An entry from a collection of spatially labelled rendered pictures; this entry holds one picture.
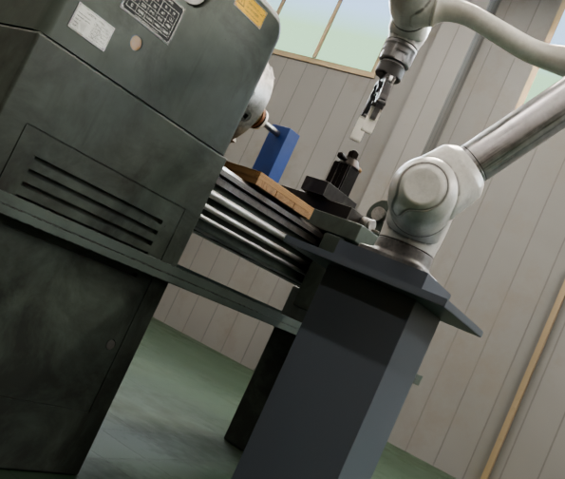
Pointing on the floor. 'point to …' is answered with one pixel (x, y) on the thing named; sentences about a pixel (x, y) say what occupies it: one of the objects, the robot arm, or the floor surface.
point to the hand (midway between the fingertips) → (361, 132)
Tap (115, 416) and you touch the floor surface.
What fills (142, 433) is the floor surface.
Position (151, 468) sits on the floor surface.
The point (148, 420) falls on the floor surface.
